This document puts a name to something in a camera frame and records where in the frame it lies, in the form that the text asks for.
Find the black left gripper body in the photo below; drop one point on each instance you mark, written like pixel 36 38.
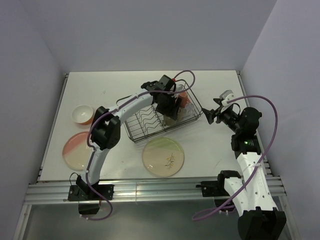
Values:
pixel 166 105

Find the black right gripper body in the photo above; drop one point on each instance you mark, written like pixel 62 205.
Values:
pixel 229 117

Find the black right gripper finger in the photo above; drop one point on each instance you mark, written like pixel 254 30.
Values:
pixel 218 101
pixel 210 115

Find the pink ceramic mug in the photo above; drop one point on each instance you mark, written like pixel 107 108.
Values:
pixel 184 99

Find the clear glass cup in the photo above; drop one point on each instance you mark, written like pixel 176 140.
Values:
pixel 188 109

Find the green and cream plate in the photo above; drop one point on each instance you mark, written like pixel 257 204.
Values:
pixel 163 157

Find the orange and white bowl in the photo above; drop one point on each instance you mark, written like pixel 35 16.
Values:
pixel 82 114

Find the pink and cream plate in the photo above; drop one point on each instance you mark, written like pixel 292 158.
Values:
pixel 76 153

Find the grey-green ceramic cup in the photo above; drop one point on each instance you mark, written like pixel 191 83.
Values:
pixel 167 121

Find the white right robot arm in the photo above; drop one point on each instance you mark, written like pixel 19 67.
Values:
pixel 259 216

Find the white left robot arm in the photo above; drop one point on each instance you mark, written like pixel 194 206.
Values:
pixel 105 131

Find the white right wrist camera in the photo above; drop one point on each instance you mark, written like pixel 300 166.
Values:
pixel 225 97

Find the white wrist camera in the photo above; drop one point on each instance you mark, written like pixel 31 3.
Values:
pixel 178 86
pixel 225 97

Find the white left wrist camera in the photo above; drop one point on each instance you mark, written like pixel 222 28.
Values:
pixel 178 86

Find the dark wire dish rack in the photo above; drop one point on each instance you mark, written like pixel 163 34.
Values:
pixel 147 122

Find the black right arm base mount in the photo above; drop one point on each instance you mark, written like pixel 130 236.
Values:
pixel 213 188

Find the aluminium frame rail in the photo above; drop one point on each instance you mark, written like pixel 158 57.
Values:
pixel 126 190

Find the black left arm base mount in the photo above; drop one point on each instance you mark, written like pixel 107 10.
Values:
pixel 90 198

